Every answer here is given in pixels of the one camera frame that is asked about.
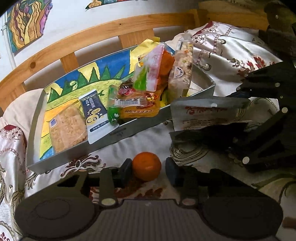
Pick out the orange mandarin fruit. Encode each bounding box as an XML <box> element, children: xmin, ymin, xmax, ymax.
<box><xmin>132</xmin><ymin>152</ymin><xmax>162</xmax><ymax>182</ymax></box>

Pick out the dark blue powder sachet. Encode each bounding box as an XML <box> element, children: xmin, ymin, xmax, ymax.
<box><xmin>79</xmin><ymin>89</ymin><xmax>119</xmax><ymax>145</ymax></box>

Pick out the clear rice crisp bar pack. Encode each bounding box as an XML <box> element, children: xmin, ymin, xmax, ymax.
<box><xmin>49</xmin><ymin>104</ymin><xmax>87</xmax><ymax>154</ymax></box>

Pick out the white red text snack packet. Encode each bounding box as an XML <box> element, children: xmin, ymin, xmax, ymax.
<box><xmin>170</xmin><ymin>96</ymin><xmax>250</xmax><ymax>131</ymax></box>

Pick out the green stick snack packet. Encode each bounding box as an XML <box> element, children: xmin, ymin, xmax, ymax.
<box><xmin>107</xmin><ymin>85</ymin><xmax>120</xmax><ymax>125</ymax></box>

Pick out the yellow green snack packet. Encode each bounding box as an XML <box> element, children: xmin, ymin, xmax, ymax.
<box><xmin>114</xmin><ymin>88</ymin><xmax>166</xmax><ymax>119</ymax></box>

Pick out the brown nut bar pack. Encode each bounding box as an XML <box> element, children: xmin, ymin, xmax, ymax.
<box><xmin>168</xmin><ymin>39</ymin><xmax>193</xmax><ymax>103</ymax></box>

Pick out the orange red snack bag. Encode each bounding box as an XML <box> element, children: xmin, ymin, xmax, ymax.
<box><xmin>132</xmin><ymin>43</ymin><xmax>174</xmax><ymax>92</ymax></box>

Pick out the gold foil candy packet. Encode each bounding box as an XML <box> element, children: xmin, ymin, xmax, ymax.
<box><xmin>139</xmin><ymin>91</ymin><xmax>161</xmax><ymax>106</ymax></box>

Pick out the right hand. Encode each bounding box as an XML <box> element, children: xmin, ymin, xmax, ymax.
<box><xmin>282</xmin><ymin>217</ymin><xmax>296</xmax><ymax>230</ymax></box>

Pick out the grey tray with dinosaur drawing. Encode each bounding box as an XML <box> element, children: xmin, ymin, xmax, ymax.
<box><xmin>26</xmin><ymin>40</ymin><xmax>215</xmax><ymax>174</ymax></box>

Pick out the red white small candy packet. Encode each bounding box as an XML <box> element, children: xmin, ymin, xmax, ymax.
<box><xmin>118</xmin><ymin>80</ymin><xmax>136</xmax><ymax>95</ymax></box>

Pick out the floral white satin cover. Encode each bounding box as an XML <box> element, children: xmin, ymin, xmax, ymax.
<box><xmin>1</xmin><ymin>22</ymin><xmax>295</xmax><ymax>240</ymax></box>

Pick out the grey green patterned fabric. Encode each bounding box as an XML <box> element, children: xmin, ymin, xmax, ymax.
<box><xmin>259</xmin><ymin>1</ymin><xmax>295</xmax><ymax>61</ymax></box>

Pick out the wooden bed frame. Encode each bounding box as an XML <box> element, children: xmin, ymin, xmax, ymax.
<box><xmin>1</xmin><ymin>1</ymin><xmax>268</xmax><ymax>113</ymax></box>

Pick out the colourful landscape wall drawing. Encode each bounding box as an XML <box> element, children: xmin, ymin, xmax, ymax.
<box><xmin>85</xmin><ymin>0</ymin><xmax>149</xmax><ymax>10</ymax></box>

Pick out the purple yellow swirl wall drawing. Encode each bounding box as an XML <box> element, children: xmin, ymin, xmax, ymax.
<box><xmin>7</xmin><ymin>0</ymin><xmax>53</xmax><ymax>53</ymax></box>

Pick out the white wall pipe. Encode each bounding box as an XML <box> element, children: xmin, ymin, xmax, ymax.
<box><xmin>1</xmin><ymin>12</ymin><xmax>16</xmax><ymax>70</ymax></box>

